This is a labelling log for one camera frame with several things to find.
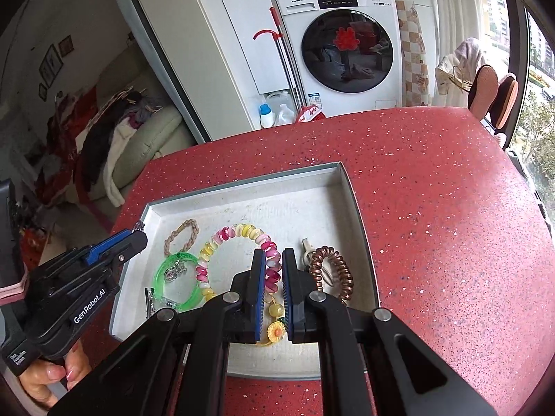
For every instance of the white cabinet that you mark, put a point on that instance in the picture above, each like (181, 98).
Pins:
(217, 52)

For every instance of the brown slipper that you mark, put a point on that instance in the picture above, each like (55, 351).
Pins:
(507, 99)
(483, 91)

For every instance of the red hooked mop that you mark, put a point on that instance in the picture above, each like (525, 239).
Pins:
(284, 47)

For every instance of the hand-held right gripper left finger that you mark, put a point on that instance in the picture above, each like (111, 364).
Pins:
(260, 294)

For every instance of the grey rectangular tray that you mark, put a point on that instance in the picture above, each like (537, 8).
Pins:
(282, 208)

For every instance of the white curtain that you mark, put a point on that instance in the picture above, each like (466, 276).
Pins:
(453, 4)

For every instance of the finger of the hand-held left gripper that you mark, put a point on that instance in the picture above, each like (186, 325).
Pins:
(117, 247)

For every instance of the silver hair clip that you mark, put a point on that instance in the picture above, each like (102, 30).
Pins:
(307, 247)

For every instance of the person's left hand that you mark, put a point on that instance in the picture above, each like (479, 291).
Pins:
(52, 377)

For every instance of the cream cloth bag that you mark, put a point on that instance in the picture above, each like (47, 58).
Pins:
(455, 69)

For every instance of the small picture frame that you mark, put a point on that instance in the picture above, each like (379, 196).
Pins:
(66, 45)

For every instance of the large picture frame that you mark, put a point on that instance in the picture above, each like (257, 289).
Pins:
(51, 66)

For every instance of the silver heart charm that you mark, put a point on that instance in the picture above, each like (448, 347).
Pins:
(175, 268)

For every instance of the white washing machine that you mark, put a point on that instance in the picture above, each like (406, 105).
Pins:
(347, 52)

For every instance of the clear plastic jug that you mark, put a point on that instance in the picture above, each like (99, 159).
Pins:
(286, 115)

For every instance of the cream sofa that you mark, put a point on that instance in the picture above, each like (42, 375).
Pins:
(160, 130)

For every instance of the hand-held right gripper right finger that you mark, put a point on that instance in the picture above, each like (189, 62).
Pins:
(288, 294)

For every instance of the pile of clothes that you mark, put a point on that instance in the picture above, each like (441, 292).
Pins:
(99, 138)

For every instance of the white bottle blue cap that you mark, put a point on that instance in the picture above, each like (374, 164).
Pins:
(267, 117)

